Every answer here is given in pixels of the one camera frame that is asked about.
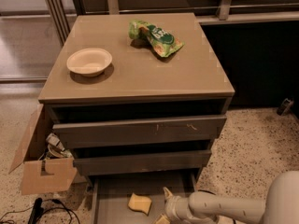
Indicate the grey drawer cabinet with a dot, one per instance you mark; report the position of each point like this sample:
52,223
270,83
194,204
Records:
138,84

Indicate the green chip bag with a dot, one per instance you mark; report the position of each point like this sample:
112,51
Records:
163,43

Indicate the grey drawer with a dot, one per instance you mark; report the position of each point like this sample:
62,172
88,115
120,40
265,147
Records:
139,131
111,195
142,163

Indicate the grey top drawer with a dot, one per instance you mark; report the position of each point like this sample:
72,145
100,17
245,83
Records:
139,131

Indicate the clutter inside cardboard box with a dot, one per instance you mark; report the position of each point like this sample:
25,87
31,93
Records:
54,149

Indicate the metal railing frame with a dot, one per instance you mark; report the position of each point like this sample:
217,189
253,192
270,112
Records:
209,12

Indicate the brown cardboard box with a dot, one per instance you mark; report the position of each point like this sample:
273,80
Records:
41,176

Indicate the white paper bowl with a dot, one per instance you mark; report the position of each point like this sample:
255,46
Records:
89,62

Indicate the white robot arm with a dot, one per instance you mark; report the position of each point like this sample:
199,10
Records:
280,207

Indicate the grey bottom drawer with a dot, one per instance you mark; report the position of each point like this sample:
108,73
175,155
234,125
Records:
111,195

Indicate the grey middle drawer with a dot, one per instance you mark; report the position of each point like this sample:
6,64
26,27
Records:
142,163

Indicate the small dark floor object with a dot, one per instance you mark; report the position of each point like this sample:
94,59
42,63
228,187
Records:
285,106

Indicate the black power strip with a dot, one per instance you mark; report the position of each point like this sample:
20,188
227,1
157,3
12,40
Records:
36,212

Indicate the yellow sponge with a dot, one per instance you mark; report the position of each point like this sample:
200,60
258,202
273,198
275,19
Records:
140,203

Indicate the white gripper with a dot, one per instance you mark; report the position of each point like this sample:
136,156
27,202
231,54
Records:
173,207

